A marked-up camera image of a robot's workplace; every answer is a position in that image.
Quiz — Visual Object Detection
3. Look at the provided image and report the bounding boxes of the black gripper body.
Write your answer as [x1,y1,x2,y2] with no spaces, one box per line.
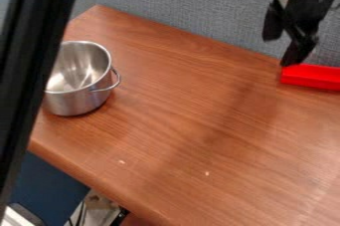
[271,0,335,38]

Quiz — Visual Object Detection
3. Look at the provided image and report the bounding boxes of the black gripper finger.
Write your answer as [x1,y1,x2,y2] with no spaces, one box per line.
[280,34,319,67]
[261,0,284,41]

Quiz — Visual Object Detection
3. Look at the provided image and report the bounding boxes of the red rectangular block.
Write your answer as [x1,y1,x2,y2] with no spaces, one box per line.
[280,64,340,91]

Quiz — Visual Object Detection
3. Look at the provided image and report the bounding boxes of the stainless steel pot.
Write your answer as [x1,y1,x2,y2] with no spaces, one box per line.
[43,41,121,116]

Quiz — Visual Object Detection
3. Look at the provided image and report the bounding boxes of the white object bottom left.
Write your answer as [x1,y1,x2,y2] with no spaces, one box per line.
[0,203,45,226]

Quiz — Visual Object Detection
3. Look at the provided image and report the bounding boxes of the metal table leg bracket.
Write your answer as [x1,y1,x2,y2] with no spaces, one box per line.
[65,190,129,226]

